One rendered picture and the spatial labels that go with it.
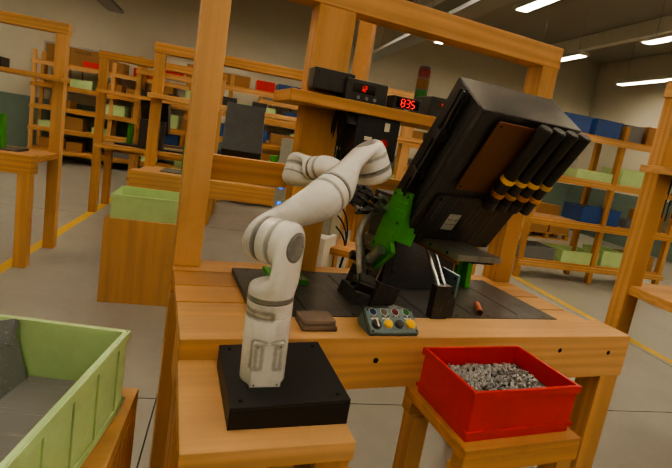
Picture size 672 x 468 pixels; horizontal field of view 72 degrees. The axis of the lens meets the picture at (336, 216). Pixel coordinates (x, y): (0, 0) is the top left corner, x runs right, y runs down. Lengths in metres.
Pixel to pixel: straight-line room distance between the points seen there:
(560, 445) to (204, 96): 1.41
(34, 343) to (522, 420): 1.05
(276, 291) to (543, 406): 0.70
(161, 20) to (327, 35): 10.08
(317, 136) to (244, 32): 9.95
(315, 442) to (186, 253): 0.95
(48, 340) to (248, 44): 10.74
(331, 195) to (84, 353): 0.59
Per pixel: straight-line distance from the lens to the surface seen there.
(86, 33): 11.96
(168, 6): 11.77
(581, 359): 1.82
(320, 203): 0.99
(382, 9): 1.85
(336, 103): 1.62
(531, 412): 1.25
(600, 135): 7.16
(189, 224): 1.68
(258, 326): 0.93
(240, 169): 1.75
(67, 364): 1.10
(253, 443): 0.93
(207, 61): 1.65
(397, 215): 1.50
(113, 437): 1.04
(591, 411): 1.98
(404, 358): 1.36
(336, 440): 0.96
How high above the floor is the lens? 1.40
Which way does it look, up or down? 9 degrees down
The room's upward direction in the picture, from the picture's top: 9 degrees clockwise
